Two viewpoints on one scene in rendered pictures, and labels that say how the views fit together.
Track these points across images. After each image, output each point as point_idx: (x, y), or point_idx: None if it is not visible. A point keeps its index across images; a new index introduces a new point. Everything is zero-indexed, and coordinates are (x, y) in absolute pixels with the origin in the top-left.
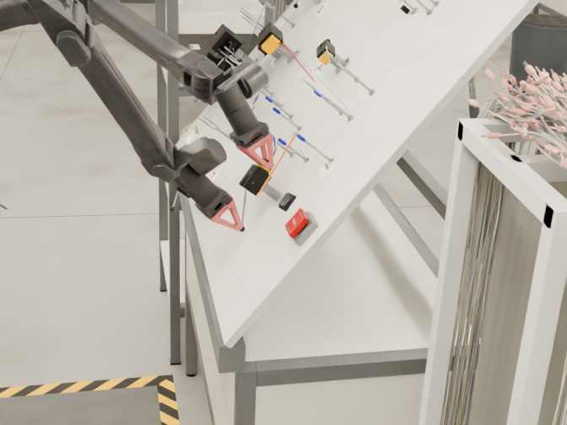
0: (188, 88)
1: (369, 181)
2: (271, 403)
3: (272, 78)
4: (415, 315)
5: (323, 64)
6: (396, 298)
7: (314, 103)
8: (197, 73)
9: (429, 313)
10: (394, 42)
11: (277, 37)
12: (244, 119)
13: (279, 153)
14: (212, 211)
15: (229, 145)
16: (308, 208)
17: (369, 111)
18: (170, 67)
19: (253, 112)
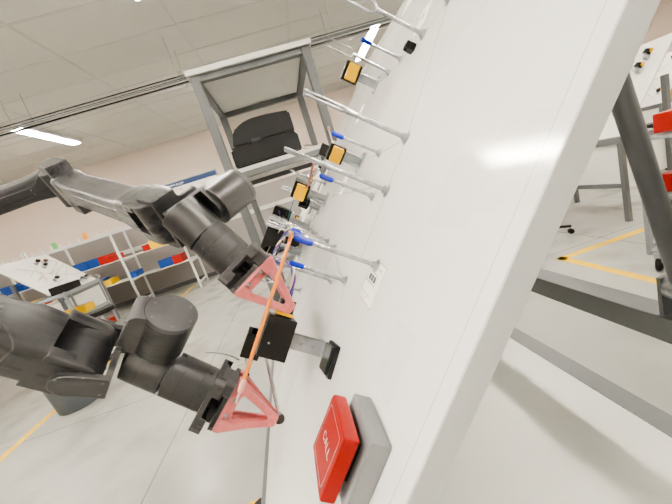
0: (148, 236)
1: (513, 272)
2: None
3: (316, 224)
4: (602, 469)
5: (336, 163)
6: (543, 430)
7: (343, 214)
8: (135, 205)
9: (620, 454)
10: (411, 78)
11: (303, 184)
12: (217, 247)
13: (321, 284)
14: (198, 423)
15: (295, 292)
16: (360, 377)
17: (414, 156)
18: (121, 217)
19: (307, 257)
